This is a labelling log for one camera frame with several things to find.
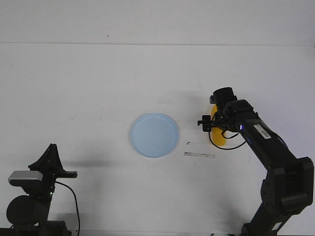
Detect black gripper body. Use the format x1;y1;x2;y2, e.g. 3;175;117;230
213;87;243;132
22;171;78;201

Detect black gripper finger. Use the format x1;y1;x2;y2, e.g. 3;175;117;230
28;144;64;174
197;115;221;132

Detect yellow corn cob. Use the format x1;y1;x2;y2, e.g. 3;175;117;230
211;105;226;148

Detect light blue round plate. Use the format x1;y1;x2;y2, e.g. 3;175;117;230
129;113;179;158

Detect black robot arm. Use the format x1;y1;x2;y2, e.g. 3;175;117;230
0;144;77;236
197;87;315;236

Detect horizontal tape strip on table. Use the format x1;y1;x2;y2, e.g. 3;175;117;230
184;152;215;158

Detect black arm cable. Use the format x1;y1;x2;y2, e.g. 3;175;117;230
208;130;247;150
55;181;81;234

